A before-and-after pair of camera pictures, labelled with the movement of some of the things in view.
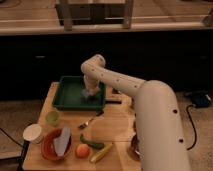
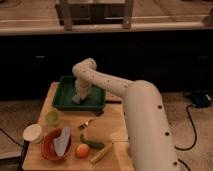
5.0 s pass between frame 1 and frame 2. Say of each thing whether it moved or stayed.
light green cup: stayed
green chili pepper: stayed
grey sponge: moved
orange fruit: stayed
